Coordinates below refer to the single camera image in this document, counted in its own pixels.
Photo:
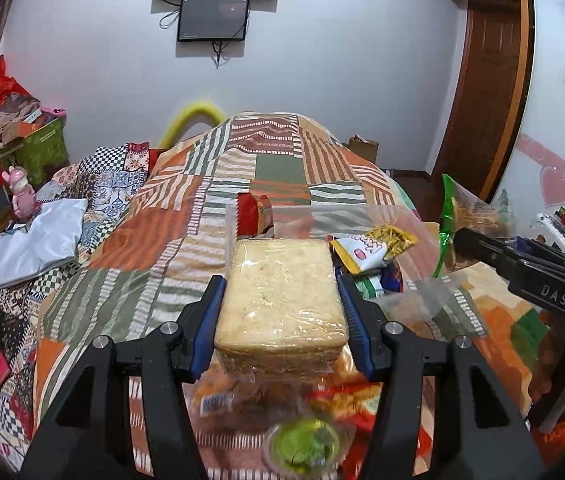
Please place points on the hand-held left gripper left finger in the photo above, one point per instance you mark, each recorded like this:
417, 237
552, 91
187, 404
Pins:
208, 320

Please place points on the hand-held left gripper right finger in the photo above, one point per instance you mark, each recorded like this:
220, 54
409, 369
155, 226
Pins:
357, 325

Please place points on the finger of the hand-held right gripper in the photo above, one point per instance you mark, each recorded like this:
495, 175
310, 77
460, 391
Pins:
487, 252

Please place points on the clear green-edged snack bag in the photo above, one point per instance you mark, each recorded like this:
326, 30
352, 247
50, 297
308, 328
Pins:
472, 210

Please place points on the blue candy packet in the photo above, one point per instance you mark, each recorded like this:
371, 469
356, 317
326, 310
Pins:
393, 277

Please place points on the white yellow snack packet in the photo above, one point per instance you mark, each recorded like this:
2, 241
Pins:
360, 252

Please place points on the bread loaf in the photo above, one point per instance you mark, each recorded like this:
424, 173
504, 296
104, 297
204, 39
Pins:
282, 300

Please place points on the red snack bag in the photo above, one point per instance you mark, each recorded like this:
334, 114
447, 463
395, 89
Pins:
252, 215

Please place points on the clear plastic container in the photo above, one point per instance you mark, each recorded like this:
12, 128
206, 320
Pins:
312, 220

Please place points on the orange fried snack bag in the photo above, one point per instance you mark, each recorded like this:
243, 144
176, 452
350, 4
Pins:
217, 390

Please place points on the red barcode snack packet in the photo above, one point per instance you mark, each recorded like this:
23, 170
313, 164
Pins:
342, 397

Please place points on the cluster of small jars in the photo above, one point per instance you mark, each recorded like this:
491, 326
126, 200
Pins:
562, 230

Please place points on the pink heart decal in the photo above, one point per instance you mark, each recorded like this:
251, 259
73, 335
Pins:
562, 180

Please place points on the green jelly cup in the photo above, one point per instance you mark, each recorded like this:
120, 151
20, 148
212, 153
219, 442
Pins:
307, 442

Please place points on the brown wooden door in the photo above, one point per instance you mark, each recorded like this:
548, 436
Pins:
492, 110

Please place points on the white sliding wardrobe door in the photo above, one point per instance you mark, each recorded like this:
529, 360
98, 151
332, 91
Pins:
552, 120

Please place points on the small cardboard box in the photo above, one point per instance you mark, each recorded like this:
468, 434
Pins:
363, 149

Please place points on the checkered patchwork quilt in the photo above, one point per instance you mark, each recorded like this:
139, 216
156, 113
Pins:
112, 185

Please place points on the pale blue cloth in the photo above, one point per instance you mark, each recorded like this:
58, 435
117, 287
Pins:
37, 245

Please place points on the yellow foam tube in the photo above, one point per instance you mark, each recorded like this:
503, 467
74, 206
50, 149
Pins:
175, 125

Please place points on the pink plush toy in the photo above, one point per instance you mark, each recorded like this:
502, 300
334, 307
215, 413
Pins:
22, 195

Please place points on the green storage box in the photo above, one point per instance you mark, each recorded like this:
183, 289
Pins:
42, 152

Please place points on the red plastic bag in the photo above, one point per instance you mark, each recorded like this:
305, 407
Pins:
5, 82

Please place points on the small black wall monitor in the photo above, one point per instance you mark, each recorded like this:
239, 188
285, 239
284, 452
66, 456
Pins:
214, 19

